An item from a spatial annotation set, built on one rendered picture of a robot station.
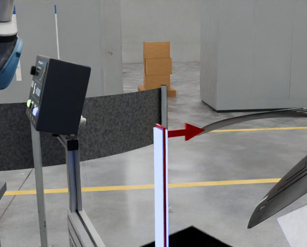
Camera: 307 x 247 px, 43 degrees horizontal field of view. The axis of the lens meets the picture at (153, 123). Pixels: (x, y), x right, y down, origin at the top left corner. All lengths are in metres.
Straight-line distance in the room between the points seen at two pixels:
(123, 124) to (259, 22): 4.76
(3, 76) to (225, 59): 6.16
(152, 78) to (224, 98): 2.38
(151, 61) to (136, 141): 6.13
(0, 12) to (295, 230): 0.64
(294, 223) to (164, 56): 8.18
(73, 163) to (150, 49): 7.77
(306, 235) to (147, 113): 2.16
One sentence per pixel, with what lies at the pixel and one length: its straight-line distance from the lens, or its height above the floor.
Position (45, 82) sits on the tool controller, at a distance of 1.02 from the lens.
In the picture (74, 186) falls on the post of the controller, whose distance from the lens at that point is 1.03.
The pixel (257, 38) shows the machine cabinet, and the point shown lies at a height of 1.27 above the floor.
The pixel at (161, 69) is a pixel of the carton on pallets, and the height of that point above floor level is 0.63.
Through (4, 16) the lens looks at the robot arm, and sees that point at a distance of 0.81.
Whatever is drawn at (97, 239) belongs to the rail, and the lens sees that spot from 0.91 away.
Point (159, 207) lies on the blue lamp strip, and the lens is 0.51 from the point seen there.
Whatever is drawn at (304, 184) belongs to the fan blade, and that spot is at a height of 1.02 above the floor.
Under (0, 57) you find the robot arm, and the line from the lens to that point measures 0.81.
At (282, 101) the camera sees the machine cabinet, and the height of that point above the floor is 0.18.
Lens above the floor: 1.30
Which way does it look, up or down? 12 degrees down
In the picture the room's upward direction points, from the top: 1 degrees counter-clockwise
